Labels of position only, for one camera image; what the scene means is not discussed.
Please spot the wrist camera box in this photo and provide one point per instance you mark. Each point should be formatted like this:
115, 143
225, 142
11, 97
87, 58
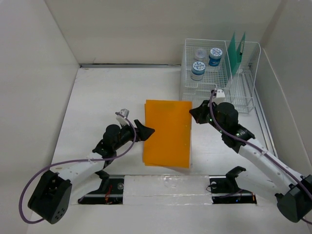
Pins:
121, 117
218, 96

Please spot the metal rail at back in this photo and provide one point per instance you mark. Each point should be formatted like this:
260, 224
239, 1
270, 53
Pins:
126, 65

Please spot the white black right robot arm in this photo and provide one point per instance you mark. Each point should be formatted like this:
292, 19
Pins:
288, 189

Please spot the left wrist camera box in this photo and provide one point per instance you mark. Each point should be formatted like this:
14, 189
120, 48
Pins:
121, 117

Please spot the blue pin jar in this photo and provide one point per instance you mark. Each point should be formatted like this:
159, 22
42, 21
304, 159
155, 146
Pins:
215, 56
198, 70

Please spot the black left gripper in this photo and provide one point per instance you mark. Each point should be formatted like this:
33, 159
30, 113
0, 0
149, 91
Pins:
142, 133

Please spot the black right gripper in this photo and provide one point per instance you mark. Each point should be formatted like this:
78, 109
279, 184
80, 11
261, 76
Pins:
199, 112

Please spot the front mounting rail with wires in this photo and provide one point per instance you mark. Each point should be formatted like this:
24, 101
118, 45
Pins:
176, 190

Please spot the orange file folder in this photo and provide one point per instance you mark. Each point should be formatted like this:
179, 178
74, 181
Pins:
170, 144

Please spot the clear paper clip jar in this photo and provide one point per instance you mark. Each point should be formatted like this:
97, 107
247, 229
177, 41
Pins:
200, 54

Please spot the white wire desk organizer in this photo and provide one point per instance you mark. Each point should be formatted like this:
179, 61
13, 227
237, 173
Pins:
238, 87

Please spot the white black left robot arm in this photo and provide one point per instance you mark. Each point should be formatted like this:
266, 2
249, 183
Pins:
51, 197

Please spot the green clip file folder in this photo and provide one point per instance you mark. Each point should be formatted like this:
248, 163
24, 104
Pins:
235, 53

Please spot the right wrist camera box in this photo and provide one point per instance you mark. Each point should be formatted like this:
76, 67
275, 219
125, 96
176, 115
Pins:
218, 96

